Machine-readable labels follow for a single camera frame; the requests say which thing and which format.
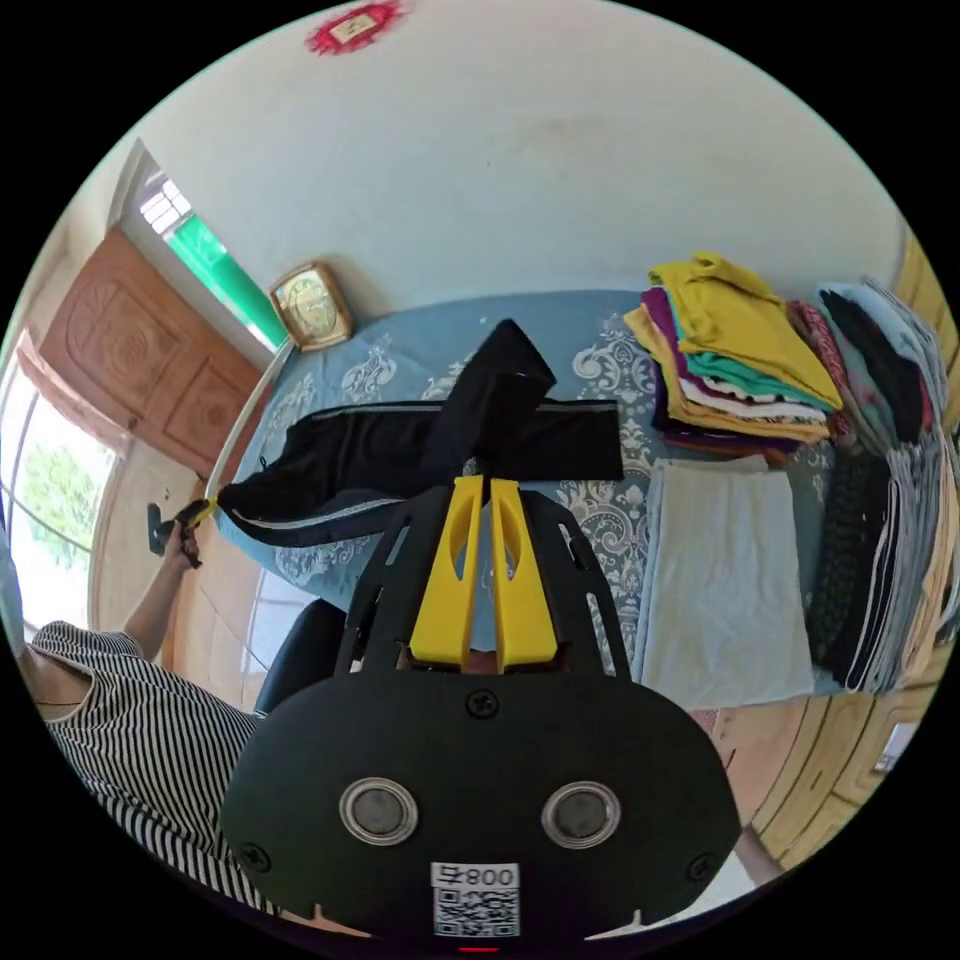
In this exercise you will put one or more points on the window with green glass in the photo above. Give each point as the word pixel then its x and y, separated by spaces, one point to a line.
pixel 217 262

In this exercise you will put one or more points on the person's right hand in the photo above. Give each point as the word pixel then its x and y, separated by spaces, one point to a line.
pixel 756 855

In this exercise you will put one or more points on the gold wall clock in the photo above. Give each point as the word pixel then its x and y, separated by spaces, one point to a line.
pixel 311 307

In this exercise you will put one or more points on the pile of clothes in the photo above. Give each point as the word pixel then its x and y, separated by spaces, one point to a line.
pixel 757 352

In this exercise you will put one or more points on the red wall ornament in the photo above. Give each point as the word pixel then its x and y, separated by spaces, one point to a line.
pixel 352 26

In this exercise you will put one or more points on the carved wooden door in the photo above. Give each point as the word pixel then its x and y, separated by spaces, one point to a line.
pixel 142 352

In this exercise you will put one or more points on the bed with blue printed sheet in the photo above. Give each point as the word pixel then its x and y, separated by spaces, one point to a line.
pixel 600 517

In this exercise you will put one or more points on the person's body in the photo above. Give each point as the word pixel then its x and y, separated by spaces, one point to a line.
pixel 142 750

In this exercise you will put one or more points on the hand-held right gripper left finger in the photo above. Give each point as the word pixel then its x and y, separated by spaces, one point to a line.
pixel 442 592

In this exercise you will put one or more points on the pale blue folded cloth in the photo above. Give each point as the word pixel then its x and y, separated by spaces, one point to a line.
pixel 720 577

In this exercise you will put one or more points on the black pants with gray stripes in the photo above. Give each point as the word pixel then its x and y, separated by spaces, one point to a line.
pixel 375 442

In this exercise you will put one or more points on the person's left forearm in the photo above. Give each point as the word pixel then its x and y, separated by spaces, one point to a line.
pixel 154 604

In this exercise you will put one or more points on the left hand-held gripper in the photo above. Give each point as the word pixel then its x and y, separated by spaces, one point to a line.
pixel 187 516

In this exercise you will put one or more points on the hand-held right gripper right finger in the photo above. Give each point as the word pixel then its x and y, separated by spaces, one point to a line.
pixel 529 600

